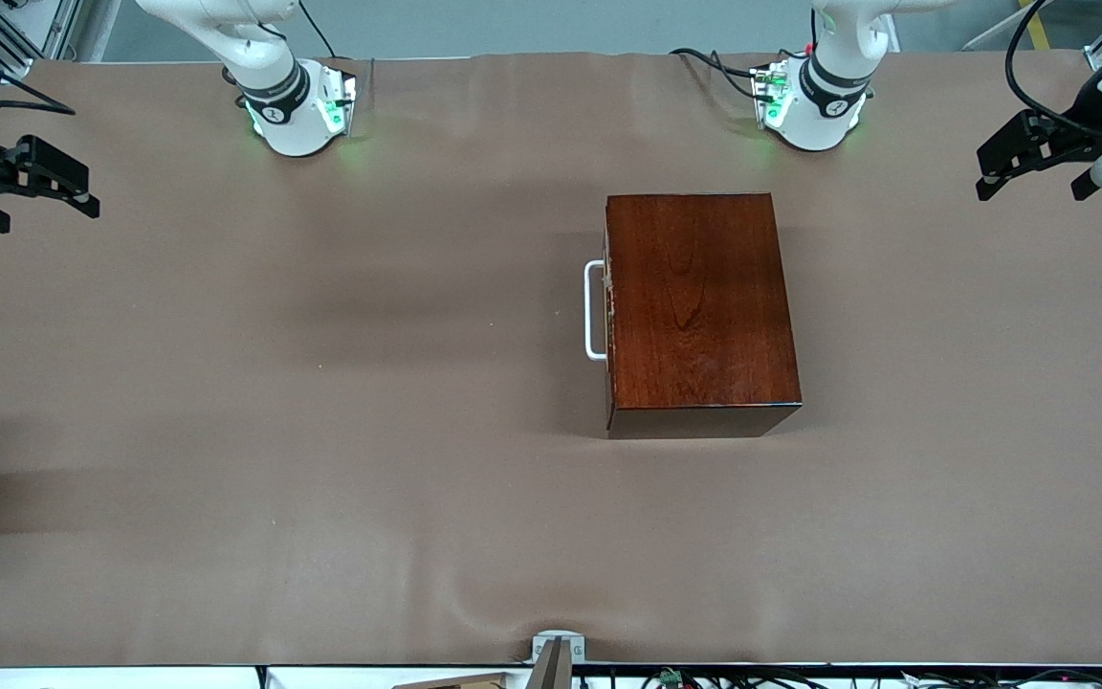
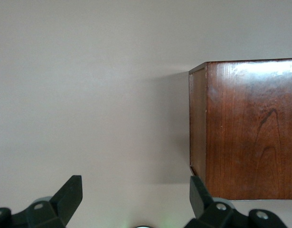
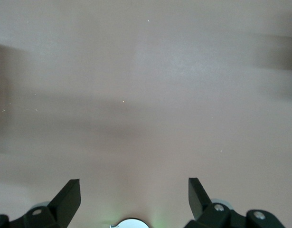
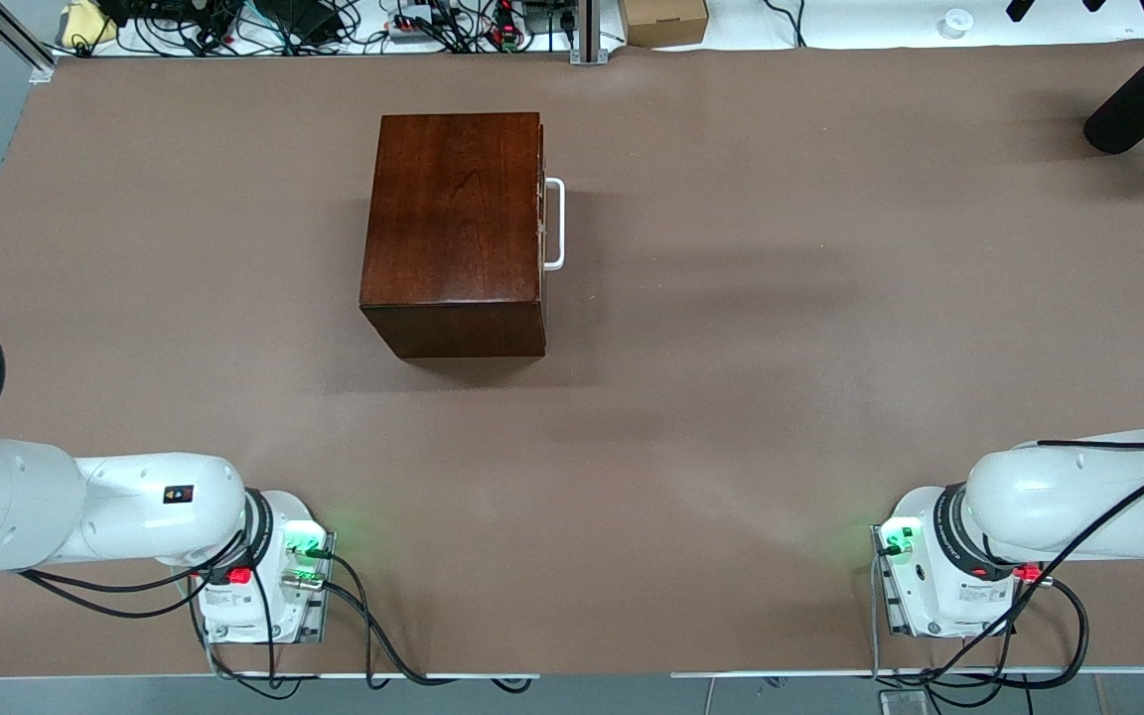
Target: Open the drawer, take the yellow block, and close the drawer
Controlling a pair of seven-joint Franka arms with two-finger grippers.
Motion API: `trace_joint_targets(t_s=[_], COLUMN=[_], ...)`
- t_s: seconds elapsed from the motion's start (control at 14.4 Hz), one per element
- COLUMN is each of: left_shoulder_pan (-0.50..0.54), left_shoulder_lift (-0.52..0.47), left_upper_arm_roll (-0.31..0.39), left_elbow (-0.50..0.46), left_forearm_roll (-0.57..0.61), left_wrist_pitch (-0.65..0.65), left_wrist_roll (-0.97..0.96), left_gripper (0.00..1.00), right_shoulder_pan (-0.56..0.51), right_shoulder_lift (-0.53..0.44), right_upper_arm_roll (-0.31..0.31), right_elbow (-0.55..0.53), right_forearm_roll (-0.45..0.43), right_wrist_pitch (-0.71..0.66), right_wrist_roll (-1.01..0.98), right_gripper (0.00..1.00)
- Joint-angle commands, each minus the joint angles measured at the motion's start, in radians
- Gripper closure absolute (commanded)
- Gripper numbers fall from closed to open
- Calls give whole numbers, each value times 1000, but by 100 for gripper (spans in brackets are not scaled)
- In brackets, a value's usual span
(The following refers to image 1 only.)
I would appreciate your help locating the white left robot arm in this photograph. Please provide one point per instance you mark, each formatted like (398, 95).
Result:
(824, 120)

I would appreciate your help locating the dark brown wooden cabinet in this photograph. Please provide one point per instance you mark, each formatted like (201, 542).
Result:
(704, 306)

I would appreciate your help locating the light wooden board piece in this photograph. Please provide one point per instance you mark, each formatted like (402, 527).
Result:
(455, 682)

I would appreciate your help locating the grey metal camera bracket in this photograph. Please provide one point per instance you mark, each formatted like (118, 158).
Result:
(556, 655)

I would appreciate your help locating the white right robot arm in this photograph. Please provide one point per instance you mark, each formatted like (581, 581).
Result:
(288, 124)

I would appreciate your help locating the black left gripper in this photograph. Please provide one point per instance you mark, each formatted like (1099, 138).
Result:
(1083, 131)

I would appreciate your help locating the brown table cloth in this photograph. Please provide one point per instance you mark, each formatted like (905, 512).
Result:
(226, 431)

